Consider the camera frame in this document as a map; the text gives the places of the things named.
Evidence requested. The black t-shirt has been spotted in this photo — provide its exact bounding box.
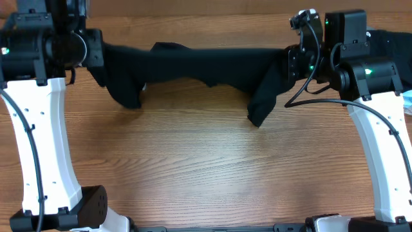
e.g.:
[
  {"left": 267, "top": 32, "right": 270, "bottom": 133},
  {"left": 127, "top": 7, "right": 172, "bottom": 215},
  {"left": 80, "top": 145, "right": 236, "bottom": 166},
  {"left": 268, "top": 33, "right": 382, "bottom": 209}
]
[{"left": 87, "top": 42, "right": 294, "bottom": 127}]

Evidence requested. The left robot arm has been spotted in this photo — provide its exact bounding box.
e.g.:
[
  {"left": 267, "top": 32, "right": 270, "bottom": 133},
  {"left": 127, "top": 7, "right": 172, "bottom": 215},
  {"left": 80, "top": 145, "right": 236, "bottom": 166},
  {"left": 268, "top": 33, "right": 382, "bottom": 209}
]
[{"left": 1, "top": 0, "right": 136, "bottom": 231}]

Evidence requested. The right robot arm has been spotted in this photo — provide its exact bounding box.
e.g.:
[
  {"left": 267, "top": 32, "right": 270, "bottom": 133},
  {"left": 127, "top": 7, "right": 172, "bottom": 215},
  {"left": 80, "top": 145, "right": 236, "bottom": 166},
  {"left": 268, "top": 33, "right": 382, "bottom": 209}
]
[{"left": 286, "top": 9, "right": 411, "bottom": 231}]

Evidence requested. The light blue folded garment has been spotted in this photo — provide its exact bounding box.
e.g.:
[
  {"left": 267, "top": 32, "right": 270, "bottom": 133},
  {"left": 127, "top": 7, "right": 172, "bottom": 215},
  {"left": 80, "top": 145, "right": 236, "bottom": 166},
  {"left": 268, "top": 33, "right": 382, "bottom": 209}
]
[{"left": 403, "top": 90, "right": 412, "bottom": 115}]

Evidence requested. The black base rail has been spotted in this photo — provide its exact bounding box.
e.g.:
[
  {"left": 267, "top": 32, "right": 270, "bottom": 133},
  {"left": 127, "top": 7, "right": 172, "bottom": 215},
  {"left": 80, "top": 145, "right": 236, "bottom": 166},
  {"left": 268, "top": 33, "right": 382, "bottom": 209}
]
[{"left": 128, "top": 213, "right": 351, "bottom": 232}]

